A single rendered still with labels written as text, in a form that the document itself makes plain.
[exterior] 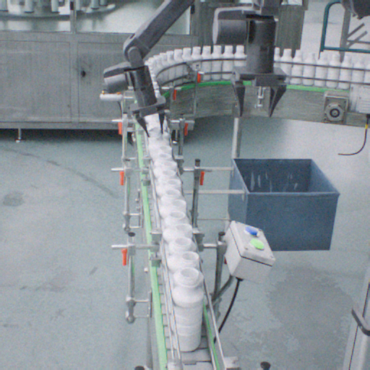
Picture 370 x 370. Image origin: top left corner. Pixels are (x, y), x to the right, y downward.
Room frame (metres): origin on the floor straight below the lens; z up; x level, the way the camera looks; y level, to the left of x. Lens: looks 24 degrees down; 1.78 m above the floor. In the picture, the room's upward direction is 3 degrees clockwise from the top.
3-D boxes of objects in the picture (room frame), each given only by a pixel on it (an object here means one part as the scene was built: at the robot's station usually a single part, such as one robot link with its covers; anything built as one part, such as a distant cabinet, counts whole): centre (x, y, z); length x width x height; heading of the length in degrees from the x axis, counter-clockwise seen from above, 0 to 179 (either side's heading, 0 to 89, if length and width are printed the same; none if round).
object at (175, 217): (1.22, 0.01, 1.08); 0.06 x 0.06 x 0.17
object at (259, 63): (1.26, -0.14, 1.51); 0.10 x 0.07 x 0.07; 97
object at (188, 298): (0.99, -0.02, 1.08); 0.06 x 0.06 x 0.17
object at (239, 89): (1.26, -0.12, 1.43); 0.07 x 0.07 x 0.09; 7
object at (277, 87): (1.27, -0.16, 1.44); 0.07 x 0.07 x 0.09; 7
